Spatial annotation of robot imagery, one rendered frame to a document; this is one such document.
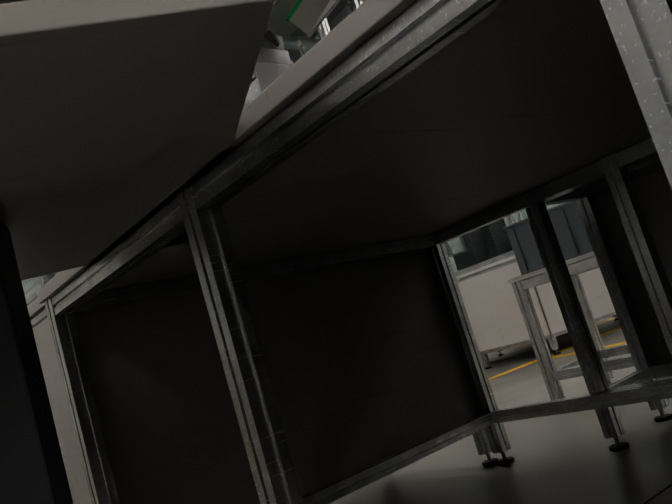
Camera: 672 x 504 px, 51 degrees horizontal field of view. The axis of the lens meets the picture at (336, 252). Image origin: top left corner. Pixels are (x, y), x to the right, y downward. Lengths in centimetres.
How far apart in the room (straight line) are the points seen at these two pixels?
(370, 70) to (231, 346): 48
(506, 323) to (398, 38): 571
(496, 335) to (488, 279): 51
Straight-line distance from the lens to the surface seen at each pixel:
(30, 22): 64
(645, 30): 61
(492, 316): 648
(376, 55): 79
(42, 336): 187
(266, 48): 131
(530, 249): 318
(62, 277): 161
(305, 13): 113
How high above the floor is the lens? 51
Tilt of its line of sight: 8 degrees up
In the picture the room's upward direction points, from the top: 17 degrees counter-clockwise
